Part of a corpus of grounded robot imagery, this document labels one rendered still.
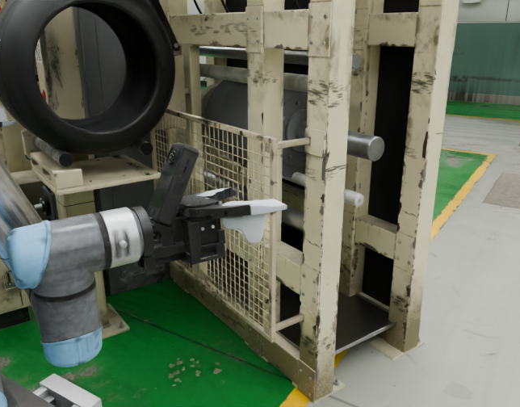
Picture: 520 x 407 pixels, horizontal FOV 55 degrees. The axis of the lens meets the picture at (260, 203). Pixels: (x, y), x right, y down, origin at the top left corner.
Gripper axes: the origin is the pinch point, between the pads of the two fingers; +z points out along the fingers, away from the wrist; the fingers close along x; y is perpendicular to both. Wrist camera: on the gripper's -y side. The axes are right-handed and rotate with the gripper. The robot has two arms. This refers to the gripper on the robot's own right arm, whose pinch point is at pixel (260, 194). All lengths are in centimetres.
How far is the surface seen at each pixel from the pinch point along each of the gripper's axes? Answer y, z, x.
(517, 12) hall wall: -119, 838, -481
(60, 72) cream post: -28, 0, -140
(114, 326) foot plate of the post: 85, 10, -154
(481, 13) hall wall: -126, 813, -533
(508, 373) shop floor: 101, 134, -41
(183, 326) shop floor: 88, 37, -139
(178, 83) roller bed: -21, 46, -137
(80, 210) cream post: 27, 1, -148
